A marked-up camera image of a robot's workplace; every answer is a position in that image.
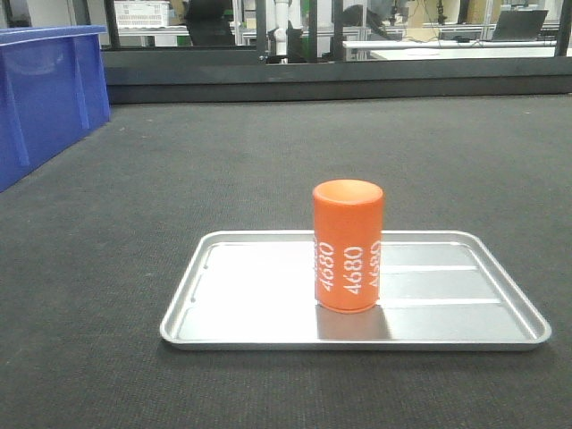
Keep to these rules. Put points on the orange capacitor cylinder 4680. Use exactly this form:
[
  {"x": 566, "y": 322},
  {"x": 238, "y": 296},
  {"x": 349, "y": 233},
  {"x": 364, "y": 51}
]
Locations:
[{"x": 348, "y": 223}]

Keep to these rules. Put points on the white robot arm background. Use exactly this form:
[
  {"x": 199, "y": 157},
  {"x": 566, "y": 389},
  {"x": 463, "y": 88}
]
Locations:
[{"x": 285, "y": 30}]

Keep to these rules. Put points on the blue bin on conveyor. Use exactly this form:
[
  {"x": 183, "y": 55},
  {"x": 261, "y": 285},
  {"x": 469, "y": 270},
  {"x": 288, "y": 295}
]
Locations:
[{"x": 53, "y": 94}]

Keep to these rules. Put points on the silver metal tray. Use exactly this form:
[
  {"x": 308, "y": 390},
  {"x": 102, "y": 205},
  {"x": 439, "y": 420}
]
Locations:
[{"x": 441, "y": 290}]

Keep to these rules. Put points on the white table background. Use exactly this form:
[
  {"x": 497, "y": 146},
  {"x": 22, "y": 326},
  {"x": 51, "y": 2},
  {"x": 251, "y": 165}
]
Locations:
[{"x": 450, "y": 49}]

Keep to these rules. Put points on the black office chair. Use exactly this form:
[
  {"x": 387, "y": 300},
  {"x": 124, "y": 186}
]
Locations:
[{"x": 207, "y": 24}]

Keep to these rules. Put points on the white perforated crate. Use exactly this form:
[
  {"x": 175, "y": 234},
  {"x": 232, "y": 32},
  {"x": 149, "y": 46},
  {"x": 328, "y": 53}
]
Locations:
[{"x": 141, "y": 14}]

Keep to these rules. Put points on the open laptop background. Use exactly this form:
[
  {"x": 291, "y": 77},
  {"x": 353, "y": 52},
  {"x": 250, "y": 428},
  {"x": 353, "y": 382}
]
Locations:
[{"x": 519, "y": 25}]

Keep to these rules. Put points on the black conveyor frame rail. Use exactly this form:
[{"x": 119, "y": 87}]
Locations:
[{"x": 171, "y": 75}]

